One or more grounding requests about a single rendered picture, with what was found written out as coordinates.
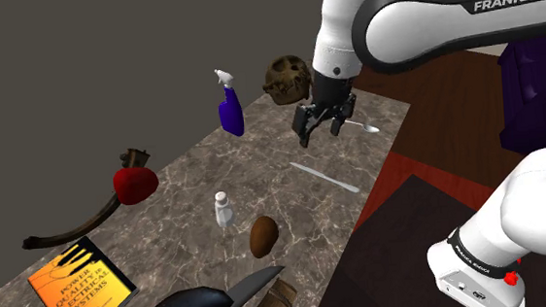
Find dark brown curved stick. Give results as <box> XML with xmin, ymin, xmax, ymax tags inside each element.
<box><xmin>17</xmin><ymin>147</ymin><xmax>156</xmax><ymax>252</ymax></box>

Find blue spray bottle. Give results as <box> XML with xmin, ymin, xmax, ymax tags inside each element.
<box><xmin>214</xmin><ymin>67</ymin><xmax>247</xmax><ymax>139</ymax></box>

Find silver table knife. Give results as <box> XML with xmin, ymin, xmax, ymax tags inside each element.
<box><xmin>289</xmin><ymin>157</ymin><xmax>361</xmax><ymax>198</ymax></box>

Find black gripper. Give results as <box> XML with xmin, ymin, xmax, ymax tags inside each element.
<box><xmin>289</xmin><ymin>67</ymin><xmax>361</xmax><ymax>150</ymax></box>

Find red apple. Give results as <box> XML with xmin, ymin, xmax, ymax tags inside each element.
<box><xmin>112</xmin><ymin>163</ymin><xmax>161</xmax><ymax>207</ymax></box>

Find brown skull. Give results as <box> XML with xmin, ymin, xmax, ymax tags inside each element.
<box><xmin>260</xmin><ymin>52</ymin><xmax>317</xmax><ymax>108</ymax></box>

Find white salt shaker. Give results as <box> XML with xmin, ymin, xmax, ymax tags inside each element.
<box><xmin>213</xmin><ymin>189</ymin><xmax>237</xmax><ymax>229</ymax></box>

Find orange book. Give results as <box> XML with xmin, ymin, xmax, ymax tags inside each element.
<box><xmin>24</xmin><ymin>232</ymin><xmax>140</xmax><ymax>307</ymax></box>

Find brown kiwi fruit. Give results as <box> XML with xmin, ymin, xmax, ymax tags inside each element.
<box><xmin>247</xmin><ymin>214</ymin><xmax>282</xmax><ymax>260</ymax></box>

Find silver spoon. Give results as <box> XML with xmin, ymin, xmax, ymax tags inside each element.
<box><xmin>344</xmin><ymin>116</ymin><xmax>382</xmax><ymax>136</ymax></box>

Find dark robot stand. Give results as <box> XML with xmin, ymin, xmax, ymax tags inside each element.
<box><xmin>303</xmin><ymin>165</ymin><xmax>546</xmax><ymax>307</ymax></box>

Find dark purple sofa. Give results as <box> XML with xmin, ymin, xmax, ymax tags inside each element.
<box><xmin>492</xmin><ymin>35</ymin><xmax>546</xmax><ymax>170</ymax></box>

